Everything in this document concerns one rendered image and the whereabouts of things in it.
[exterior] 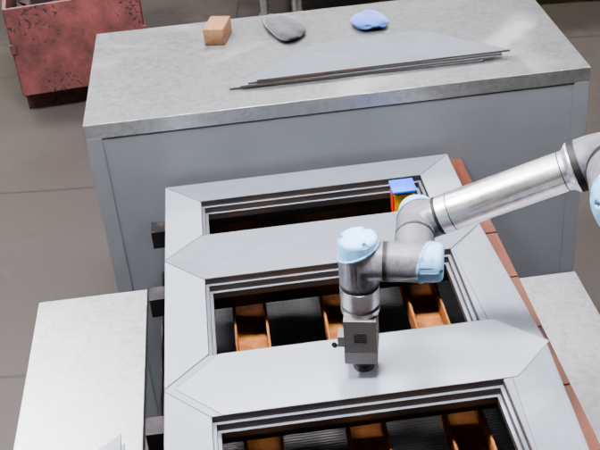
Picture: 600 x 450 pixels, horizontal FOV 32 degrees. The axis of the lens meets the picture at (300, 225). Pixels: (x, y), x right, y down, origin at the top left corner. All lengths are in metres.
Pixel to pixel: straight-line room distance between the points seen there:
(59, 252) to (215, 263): 1.81
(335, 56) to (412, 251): 1.04
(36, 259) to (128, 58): 1.34
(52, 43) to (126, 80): 2.25
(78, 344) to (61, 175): 2.31
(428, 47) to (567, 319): 0.83
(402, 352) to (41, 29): 3.33
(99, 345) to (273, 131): 0.72
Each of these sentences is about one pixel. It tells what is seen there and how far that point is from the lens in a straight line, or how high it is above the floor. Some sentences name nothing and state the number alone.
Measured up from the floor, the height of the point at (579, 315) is 0.68.
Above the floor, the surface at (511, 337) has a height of 0.86.
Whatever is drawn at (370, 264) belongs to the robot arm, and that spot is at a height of 1.13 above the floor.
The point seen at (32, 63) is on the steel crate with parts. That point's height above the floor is 0.26.
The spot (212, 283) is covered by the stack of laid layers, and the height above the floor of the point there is 0.85.
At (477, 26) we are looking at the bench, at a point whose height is 1.05.
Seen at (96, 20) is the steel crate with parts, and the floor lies 0.43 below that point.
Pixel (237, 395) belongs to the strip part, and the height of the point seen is 0.86.
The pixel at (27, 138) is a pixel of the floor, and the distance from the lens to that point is 5.03.
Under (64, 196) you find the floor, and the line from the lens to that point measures 4.48.
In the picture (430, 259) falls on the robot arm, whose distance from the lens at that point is 1.86.
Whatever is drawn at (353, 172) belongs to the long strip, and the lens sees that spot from 2.67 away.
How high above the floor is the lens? 2.22
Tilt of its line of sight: 33 degrees down
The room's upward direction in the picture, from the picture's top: 5 degrees counter-clockwise
